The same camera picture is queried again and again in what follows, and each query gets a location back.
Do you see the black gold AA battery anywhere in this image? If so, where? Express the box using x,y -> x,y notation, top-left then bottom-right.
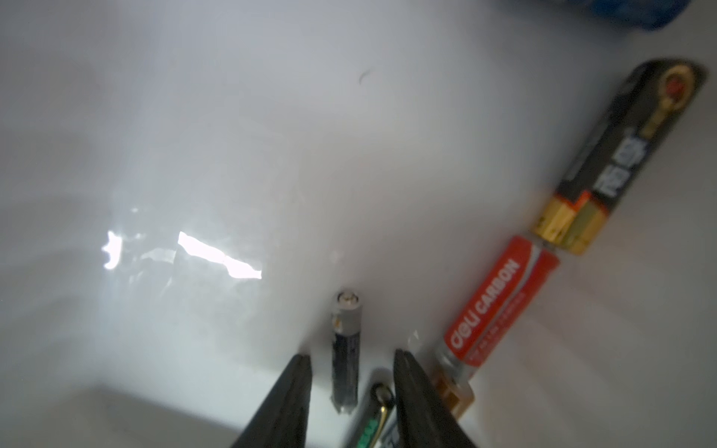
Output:
532,58 -> 709,255

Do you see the black green AAA battery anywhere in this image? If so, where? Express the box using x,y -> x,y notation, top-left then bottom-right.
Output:
345,382 -> 396,448

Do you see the grey black AAA battery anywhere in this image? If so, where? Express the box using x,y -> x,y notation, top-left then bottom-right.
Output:
332,290 -> 362,414

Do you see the white plastic storage box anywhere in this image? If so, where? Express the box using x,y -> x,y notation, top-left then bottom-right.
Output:
1,1 -> 716,447

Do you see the orange AA battery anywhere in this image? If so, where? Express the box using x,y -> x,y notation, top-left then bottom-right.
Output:
432,371 -> 475,420

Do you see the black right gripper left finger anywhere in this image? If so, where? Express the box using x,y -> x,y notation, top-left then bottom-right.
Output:
231,354 -> 313,448

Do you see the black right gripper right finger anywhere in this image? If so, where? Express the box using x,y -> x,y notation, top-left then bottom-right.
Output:
393,349 -> 476,448

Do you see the blue AAA battery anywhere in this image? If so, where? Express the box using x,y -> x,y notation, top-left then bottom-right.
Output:
556,0 -> 692,31

